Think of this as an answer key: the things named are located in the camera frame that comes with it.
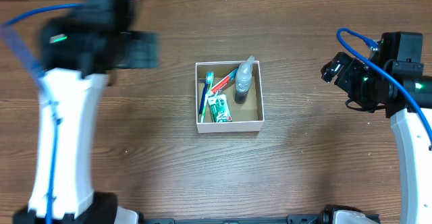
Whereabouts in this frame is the blue disposable razor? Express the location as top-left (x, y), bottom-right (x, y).
top-left (198, 78), bottom-right (209, 114)

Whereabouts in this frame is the clear bottle with dark liquid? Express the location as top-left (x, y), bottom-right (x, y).
top-left (234, 56), bottom-right (255, 104)

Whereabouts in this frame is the teal toothpaste tube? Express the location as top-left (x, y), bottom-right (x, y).
top-left (210, 68), bottom-right (238, 95)

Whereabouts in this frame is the white cardboard box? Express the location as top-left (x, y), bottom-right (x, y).
top-left (195, 61), bottom-right (265, 133)

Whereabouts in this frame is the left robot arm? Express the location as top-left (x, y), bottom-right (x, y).
top-left (1, 0), bottom-right (158, 223)

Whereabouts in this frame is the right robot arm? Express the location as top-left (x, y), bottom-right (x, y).
top-left (321, 28), bottom-right (431, 223)

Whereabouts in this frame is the green white toothbrush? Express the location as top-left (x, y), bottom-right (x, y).
top-left (200, 72), bottom-right (214, 123)

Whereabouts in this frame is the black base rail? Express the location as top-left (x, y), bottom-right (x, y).
top-left (139, 214), bottom-right (335, 224)

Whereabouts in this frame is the green soap packet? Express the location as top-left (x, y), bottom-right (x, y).
top-left (208, 94), bottom-right (232, 123)

